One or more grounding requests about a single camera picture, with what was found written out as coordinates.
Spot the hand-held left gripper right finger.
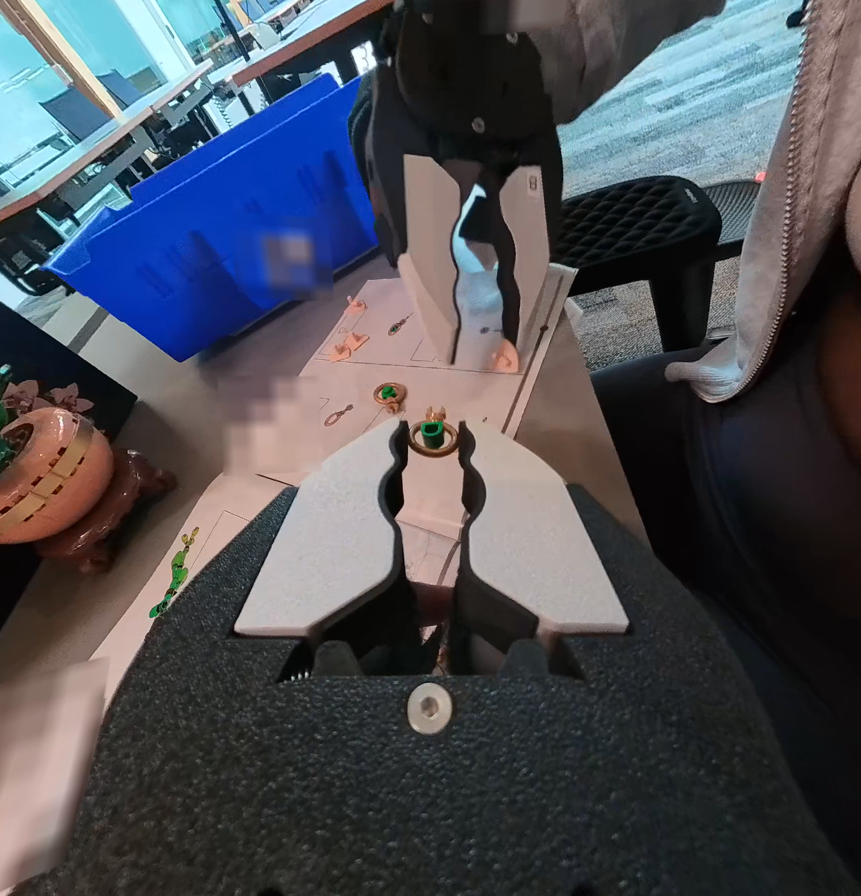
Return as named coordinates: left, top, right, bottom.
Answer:
left=453, top=420, right=630, bottom=638

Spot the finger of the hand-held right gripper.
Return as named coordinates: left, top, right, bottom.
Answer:
left=490, top=164, right=554, bottom=354
left=397, top=154, right=466, bottom=366

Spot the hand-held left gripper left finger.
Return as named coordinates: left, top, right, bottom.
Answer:
left=232, top=419, right=414, bottom=639

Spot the person's right forearm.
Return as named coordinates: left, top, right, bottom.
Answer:
left=535, top=0, right=729, bottom=127

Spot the background office desk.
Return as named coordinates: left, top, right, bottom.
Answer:
left=0, top=59, right=215, bottom=232
left=231, top=0, right=396, bottom=88

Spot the black quilted chair armrest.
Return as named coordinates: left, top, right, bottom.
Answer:
left=556, top=176, right=723, bottom=354

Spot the instruction booklet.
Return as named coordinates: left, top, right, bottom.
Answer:
left=88, top=265, right=580, bottom=701

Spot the black mesh office chair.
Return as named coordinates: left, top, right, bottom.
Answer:
left=703, top=181, right=764, bottom=246

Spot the blue plastic bin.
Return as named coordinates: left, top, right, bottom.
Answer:
left=42, top=73, right=379, bottom=363

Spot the pink brick flower pot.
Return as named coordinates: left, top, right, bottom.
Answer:
left=0, top=406, right=117, bottom=546

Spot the black cardboard box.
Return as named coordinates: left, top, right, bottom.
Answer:
left=0, top=290, right=139, bottom=449

